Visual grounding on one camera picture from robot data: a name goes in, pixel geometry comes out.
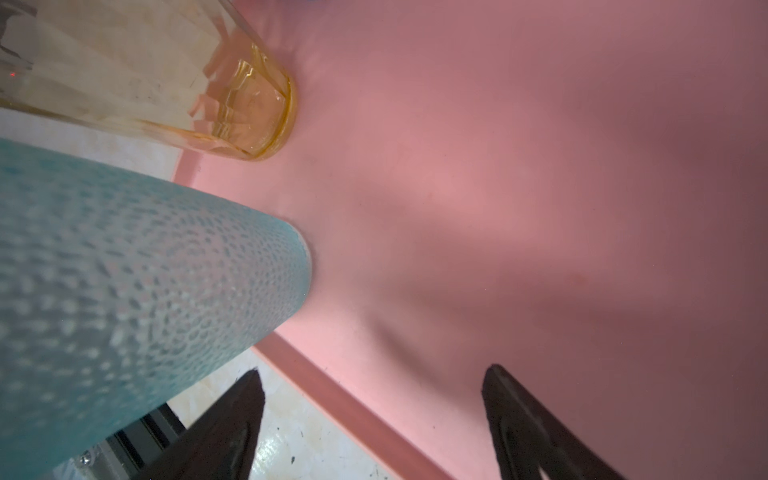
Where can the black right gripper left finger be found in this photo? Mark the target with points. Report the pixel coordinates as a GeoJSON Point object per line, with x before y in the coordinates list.
{"type": "Point", "coordinates": [222, 443]}

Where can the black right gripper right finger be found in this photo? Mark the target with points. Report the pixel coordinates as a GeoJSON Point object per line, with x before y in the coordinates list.
{"type": "Point", "coordinates": [529, 441]}

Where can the green tall cup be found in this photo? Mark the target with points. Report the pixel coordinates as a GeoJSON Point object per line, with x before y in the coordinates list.
{"type": "Point", "coordinates": [118, 292]}

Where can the yellow amber glass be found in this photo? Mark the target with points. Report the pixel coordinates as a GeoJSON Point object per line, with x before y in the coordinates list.
{"type": "Point", "coordinates": [190, 74]}

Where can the pink tray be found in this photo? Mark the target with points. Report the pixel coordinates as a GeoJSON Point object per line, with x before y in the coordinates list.
{"type": "Point", "coordinates": [574, 190]}

